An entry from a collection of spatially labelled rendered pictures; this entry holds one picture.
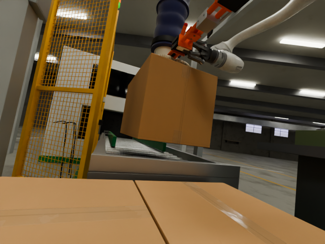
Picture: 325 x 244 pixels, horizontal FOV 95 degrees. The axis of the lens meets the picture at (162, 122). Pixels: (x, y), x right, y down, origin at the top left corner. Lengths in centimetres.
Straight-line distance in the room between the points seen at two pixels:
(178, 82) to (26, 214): 67
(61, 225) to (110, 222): 8
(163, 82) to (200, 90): 21
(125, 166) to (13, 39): 118
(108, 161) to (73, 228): 30
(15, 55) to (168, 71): 105
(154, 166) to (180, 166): 12
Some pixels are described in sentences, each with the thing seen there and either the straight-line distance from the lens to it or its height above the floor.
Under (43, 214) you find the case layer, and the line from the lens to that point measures 37.
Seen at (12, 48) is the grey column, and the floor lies 113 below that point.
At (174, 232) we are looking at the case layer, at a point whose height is 54.
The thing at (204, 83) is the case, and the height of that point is 101.
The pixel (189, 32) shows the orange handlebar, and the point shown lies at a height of 119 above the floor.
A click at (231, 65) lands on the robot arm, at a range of 102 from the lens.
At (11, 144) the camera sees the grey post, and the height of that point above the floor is 17.
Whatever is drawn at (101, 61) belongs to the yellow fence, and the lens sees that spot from 145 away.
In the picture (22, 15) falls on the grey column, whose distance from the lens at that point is 155.
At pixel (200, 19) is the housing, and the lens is 75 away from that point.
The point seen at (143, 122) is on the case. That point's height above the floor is 75.
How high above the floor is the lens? 71
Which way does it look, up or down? 5 degrees up
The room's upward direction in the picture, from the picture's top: 8 degrees clockwise
